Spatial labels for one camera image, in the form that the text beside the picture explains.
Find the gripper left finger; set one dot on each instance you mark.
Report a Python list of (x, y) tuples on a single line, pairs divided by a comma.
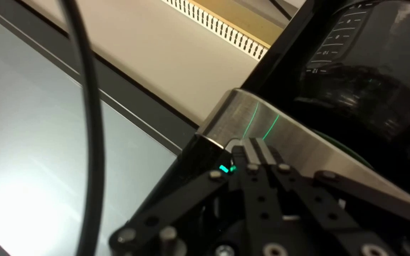
[(259, 199)]

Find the black framed glass panel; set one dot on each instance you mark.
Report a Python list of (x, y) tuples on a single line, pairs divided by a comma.
[(30, 142)]

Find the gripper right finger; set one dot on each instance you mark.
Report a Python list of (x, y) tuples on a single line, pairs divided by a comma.
[(319, 203)]

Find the glass coffee carafe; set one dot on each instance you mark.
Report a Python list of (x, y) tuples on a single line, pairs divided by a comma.
[(368, 71)]

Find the black and steel coffee maker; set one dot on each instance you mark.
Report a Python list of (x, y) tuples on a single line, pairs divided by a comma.
[(233, 117)]

